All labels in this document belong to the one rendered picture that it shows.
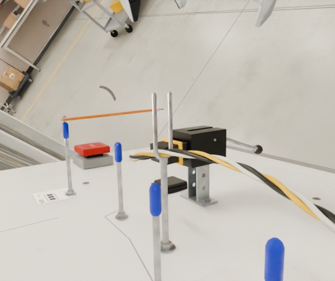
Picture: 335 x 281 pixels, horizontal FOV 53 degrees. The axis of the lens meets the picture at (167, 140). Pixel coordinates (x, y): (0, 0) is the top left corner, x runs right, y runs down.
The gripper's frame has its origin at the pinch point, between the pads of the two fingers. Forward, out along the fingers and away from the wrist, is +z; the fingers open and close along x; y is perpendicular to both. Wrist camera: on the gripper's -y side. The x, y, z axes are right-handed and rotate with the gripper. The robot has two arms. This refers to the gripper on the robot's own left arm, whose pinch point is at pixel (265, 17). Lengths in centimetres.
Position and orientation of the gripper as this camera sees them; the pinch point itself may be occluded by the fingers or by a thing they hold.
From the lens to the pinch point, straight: 48.3
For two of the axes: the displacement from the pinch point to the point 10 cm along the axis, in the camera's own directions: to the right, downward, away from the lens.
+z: -1.8, 8.7, 4.5
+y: -9.7, -2.4, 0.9
